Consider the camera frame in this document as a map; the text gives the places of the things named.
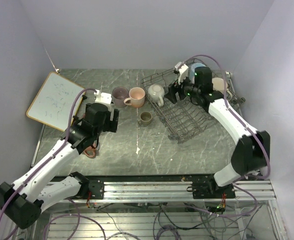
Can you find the peach pink mug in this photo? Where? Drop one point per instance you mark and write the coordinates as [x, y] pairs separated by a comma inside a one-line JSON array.
[[136, 97]]

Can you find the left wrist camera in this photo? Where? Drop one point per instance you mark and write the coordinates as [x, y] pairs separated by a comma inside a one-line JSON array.
[[103, 98]]

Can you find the orange mug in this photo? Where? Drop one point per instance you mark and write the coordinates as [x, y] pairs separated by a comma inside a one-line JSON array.
[[90, 152]]

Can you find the small whiteboard wooden frame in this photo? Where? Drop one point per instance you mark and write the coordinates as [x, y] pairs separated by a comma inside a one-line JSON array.
[[53, 102]]

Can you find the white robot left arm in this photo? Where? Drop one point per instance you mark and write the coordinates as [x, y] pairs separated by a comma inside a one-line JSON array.
[[27, 197]]

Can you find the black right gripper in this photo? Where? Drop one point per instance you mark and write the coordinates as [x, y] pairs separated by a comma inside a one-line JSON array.
[[172, 89]]

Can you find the small olive grey cup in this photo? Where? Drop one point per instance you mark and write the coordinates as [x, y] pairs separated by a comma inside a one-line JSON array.
[[145, 118]]

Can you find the cream white speckled mug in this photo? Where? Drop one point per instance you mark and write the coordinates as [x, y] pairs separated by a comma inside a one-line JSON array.
[[156, 94]]

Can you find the green inside floral mug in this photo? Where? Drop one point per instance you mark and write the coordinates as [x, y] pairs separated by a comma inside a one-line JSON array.
[[219, 84]]

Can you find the purple mug dark handle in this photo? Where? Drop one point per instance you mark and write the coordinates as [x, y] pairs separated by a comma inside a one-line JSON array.
[[119, 94]]

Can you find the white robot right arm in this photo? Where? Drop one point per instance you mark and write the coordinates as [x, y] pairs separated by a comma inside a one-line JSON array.
[[252, 146]]

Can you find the light blue mug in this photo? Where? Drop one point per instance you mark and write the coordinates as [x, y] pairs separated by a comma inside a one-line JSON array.
[[192, 70]]

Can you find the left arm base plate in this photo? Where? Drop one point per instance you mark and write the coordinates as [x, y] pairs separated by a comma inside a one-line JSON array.
[[92, 188]]

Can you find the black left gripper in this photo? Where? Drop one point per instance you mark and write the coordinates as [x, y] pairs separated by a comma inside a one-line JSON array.
[[111, 125]]

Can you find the grey wire dish rack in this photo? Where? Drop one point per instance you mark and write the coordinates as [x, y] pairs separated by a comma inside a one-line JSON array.
[[185, 119]]

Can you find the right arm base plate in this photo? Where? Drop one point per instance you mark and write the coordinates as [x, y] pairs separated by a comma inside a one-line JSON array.
[[208, 189]]

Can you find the aluminium mounting rail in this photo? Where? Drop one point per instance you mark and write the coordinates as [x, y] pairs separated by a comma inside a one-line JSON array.
[[173, 188]]

